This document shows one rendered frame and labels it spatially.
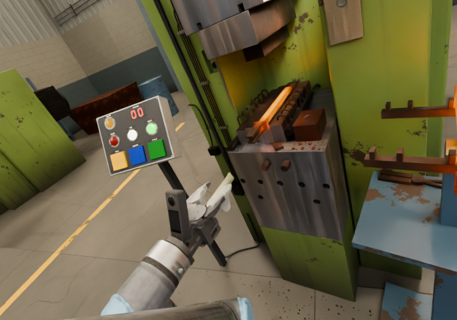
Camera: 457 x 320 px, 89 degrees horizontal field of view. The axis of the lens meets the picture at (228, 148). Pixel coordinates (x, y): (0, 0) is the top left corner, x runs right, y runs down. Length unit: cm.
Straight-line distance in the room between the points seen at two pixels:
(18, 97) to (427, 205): 543
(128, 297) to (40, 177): 495
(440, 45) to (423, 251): 87
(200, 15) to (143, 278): 73
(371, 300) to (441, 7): 130
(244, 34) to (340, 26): 28
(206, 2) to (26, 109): 484
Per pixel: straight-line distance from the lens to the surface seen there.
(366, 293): 153
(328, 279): 140
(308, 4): 121
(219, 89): 108
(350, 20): 83
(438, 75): 138
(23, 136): 535
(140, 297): 51
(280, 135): 88
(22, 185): 542
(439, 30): 132
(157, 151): 105
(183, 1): 88
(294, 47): 126
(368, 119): 95
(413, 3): 85
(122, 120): 117
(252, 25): 77
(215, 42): 84
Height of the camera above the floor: 136
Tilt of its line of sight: 27 degrees down
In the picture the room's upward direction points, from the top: 23 degrees counter-clockwise
